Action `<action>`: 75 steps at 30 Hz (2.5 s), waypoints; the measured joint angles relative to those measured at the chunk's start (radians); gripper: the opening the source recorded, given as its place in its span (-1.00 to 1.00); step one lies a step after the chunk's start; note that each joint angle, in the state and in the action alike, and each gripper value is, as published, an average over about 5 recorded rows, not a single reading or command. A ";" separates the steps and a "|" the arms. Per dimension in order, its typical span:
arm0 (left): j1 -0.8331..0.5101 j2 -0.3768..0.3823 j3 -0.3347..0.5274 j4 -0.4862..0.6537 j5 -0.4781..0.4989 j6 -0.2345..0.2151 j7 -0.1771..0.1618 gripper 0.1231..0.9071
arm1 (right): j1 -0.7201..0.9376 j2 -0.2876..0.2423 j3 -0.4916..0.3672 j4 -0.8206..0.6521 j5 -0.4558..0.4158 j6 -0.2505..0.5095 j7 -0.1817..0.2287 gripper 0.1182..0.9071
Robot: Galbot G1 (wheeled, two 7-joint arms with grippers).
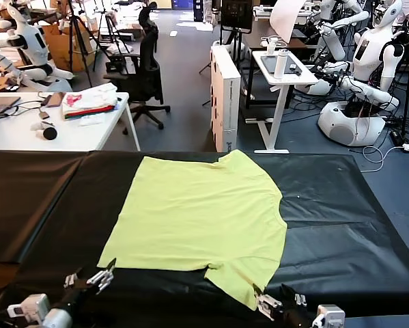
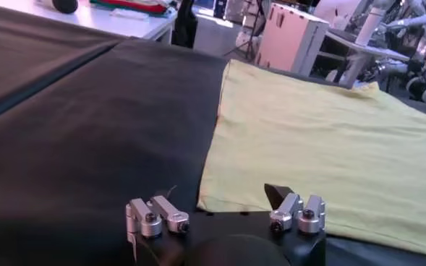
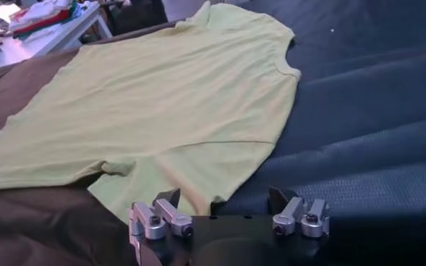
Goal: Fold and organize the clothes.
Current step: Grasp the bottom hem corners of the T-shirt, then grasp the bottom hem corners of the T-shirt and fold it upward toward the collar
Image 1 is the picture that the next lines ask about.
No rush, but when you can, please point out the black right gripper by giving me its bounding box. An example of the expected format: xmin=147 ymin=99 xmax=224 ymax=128
xmin=253 ymin=282 xmax=320 ymax=328

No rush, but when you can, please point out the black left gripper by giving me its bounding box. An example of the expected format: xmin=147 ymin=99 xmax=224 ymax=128
xmin=59 ymin=258 xmax=117 ymax=308

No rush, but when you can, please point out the yellow-green t-shirt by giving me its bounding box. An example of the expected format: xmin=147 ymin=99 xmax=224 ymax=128
xmin=97 ymin=149 xmax=288 ymax=312

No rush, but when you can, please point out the stack of folded clothes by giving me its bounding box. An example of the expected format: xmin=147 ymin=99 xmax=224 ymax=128
xmin=61 ymin=83 xmax=119 ymax=120

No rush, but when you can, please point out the dark brown table mat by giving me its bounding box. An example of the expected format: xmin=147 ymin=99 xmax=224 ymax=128
xmin=0 ymin=149 xmax=96 ymax=264

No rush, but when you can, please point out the white work table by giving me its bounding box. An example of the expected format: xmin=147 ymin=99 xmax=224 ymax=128
xmin=0 ymin=91 xmax=141 ymax=152

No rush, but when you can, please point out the brown phone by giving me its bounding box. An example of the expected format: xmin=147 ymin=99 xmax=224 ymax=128
xmin=46 ymin=91 xmax=67 ymax=107

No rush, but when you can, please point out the white standing desk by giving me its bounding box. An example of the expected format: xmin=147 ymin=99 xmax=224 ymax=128
xmin=244 ymin=50 xmax=320 ymax=154

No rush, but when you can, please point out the tall white cardboard box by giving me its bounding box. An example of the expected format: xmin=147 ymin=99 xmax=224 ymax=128
xmin=210 ymin=44 xmax=242 ymax=153

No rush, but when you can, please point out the black office chair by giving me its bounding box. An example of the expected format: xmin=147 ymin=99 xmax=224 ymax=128
xmin=103 ymin=1 xmax=171 ymax=135

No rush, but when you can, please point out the brown cardboard box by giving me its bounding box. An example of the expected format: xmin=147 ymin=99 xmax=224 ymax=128
xmin=42 ymin=22 xmax=98 ymax=72

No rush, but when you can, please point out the white water bottle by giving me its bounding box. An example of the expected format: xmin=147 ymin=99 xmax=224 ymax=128
xmin=274 ymin=49 xmax=290 ymax=79

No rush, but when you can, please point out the white humanoid robot black waist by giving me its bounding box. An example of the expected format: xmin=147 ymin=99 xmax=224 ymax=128
xmin=0 ymin=0 xmax=74 ymax=92

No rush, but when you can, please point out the dark tablet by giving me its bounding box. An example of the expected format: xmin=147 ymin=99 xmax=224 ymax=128
xmin=260 ymin=53 xmax=304 ymax=75

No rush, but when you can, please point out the tall black tripod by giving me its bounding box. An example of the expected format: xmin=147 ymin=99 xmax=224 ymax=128
xmin=66 ymin=0 xmax=113 ymax=88

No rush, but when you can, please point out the black pole stand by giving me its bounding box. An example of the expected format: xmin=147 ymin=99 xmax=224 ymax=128
xmin=390 ymin=20 xmax=409 ymax=144

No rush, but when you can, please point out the white humanoid robot on base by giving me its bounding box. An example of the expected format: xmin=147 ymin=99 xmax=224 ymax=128
xmin=318 ymin=0 xmax=406 ymax=147

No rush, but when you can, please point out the white drone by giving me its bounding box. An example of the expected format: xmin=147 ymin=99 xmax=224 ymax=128
xmin=261 ymin=35 xmax=289 ymax=55

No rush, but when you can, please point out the dark wooden desk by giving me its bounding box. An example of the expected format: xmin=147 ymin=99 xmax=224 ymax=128
xmin=241 ymin=29 xmax=309 ymax=110

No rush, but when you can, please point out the short black tripod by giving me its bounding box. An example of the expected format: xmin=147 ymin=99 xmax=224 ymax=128
xmin=94 ymin=8 xmax=132 ymax=72

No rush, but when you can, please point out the white curved board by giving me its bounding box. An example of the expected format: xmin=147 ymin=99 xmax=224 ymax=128
xmin=270 ymin=0 xmax=307 ymax=44

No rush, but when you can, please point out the black monitor on stand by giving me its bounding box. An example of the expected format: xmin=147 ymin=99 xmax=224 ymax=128
xmin=221 ymin=0 xmax=253 ymax=34

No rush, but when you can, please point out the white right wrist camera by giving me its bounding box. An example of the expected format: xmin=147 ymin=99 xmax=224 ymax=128
xmin=311 ymin=304 xmax=345 ymax=328

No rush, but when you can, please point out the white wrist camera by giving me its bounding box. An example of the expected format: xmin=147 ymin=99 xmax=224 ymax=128
xmin=311 ymin=304 xmax=345 ymax=328
xmin=6 ymin=293 xmax=51 ymax=324

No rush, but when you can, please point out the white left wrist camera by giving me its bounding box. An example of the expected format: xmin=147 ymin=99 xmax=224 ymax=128
xmin=6 ymin=293 xmax=51 ymax=324

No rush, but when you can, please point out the white floor cable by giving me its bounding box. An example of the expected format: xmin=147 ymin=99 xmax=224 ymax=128
xmin=361 ymin=145 xmax=405 ymax=173

